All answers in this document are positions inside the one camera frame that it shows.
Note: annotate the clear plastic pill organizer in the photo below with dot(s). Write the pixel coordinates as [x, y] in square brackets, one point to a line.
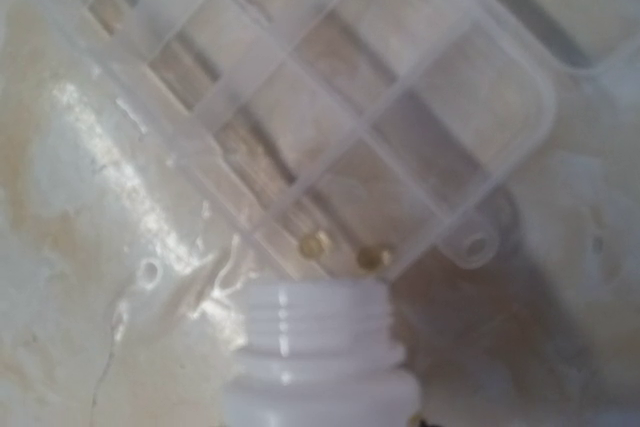
[349, 136]

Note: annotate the small white-capped pill bottle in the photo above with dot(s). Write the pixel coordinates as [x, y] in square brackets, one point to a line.
[320, 353]

